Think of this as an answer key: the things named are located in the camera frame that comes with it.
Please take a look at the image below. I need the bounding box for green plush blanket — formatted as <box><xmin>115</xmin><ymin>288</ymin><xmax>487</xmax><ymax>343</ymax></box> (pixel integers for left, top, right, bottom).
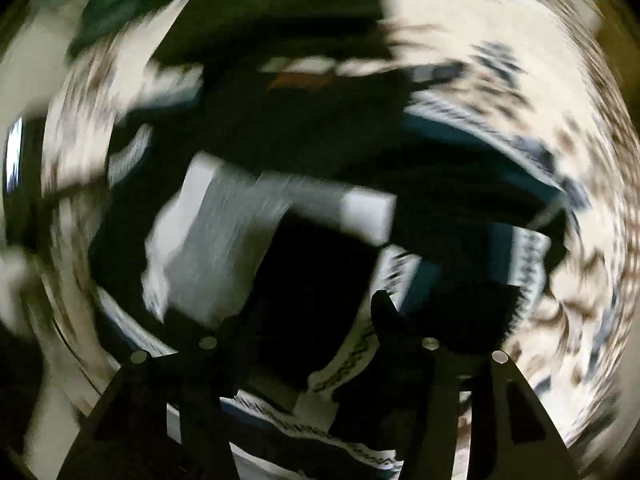
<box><xmin>70</xmin><ymin>0</ymin><xmax>211</xmax><ymax>56</ymax></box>

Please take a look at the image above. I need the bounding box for floral blanket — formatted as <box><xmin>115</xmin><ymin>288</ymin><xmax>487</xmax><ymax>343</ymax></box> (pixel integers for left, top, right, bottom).
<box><xmin>30</xmin><ymin>0</ymin><xmax>636</xmax><ymax>471</ymax></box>

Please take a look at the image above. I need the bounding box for striped knit sweater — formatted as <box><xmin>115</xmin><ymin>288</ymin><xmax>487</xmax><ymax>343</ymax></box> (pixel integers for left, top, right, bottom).
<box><xmin>87</xmin><ymin>0</ymin><xmax>573</xmax><ymax>478</ymax></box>

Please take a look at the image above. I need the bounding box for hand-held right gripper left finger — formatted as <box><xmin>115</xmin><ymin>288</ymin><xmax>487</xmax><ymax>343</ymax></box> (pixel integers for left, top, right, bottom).
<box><xmin>56</xmin><ymin>305</ymin><xmax>261</xmax><ymax>480</ymax></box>

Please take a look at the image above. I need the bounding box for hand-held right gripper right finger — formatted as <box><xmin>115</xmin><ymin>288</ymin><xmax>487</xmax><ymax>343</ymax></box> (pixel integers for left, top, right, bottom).
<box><xmin>370</xmin><ymin>289</ymin><xmax>581</xmax><ymax>480</ymax></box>

